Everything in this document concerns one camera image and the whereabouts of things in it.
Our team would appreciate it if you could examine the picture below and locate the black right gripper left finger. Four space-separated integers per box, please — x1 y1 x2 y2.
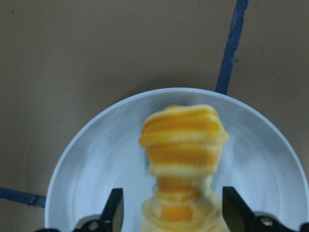
100 188 124 232

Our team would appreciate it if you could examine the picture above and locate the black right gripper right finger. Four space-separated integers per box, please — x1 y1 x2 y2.
222 187 255 232

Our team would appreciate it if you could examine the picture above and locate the blue plate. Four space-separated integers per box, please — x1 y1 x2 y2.
45 88 309 232

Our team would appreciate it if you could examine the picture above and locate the sliced bread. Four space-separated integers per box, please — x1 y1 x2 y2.
139 104 229 232

